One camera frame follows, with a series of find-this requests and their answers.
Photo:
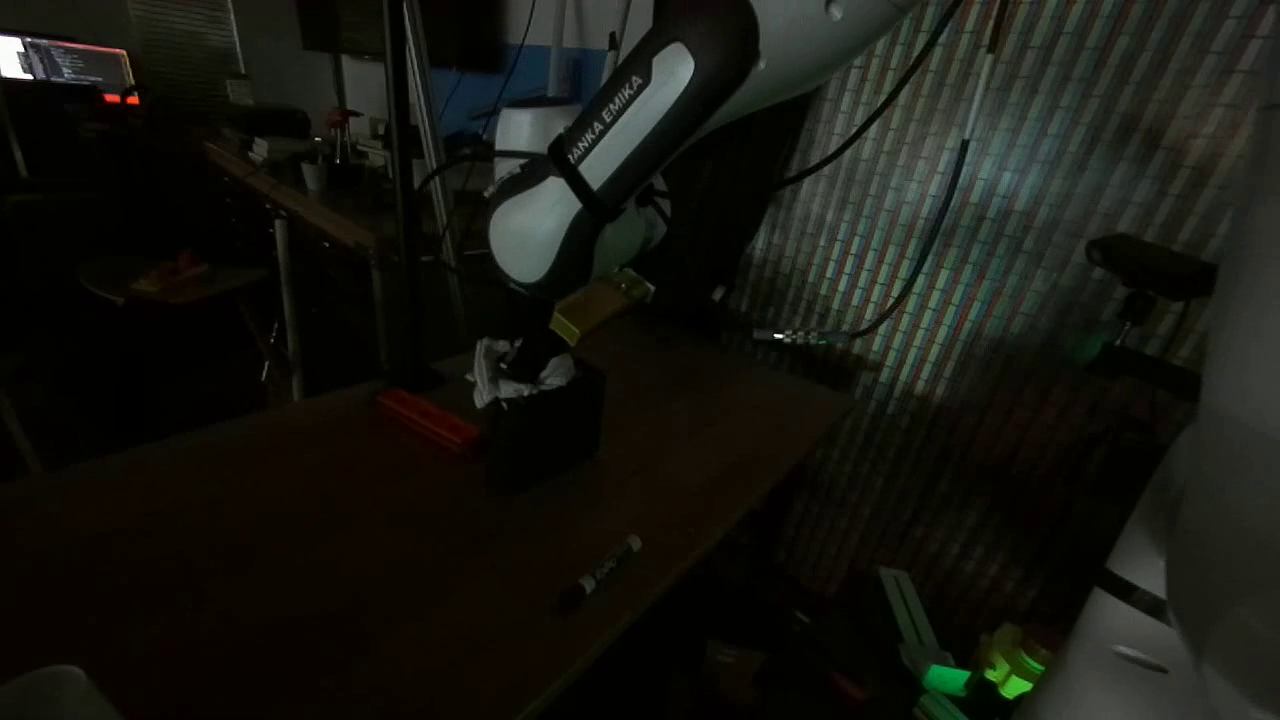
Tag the glowing green objects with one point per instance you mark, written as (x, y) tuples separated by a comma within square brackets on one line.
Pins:
[(984, 673)]

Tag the wooden side table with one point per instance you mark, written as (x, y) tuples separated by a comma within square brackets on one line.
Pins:
[(300, 201)]

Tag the black camera on stand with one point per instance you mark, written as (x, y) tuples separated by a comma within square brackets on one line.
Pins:
[(1149, 273)]

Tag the white towel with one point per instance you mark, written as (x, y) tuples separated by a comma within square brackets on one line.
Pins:
[(510, 371)]

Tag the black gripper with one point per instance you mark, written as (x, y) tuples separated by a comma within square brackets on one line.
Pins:
[(542, 352)]

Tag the striped window blind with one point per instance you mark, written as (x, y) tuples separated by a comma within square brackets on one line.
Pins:
[(962, 295)]

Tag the dark vertical pole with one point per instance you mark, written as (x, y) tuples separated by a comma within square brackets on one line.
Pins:
[(402, 186)]

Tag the black marker with white label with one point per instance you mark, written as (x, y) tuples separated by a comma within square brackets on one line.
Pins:
[(603, 566)]

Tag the lit computer monitor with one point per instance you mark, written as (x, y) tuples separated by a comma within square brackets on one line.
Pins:
[(67, 62)]

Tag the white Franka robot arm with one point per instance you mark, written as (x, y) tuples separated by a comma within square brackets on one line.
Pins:
[(603, 146)]

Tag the black basket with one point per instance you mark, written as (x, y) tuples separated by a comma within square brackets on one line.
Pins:
[(547, 427)]

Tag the red block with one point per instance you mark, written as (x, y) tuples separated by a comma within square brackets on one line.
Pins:
[(426, 417)]

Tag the white cabinet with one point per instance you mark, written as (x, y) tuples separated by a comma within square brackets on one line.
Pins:
[(1134, 655)]

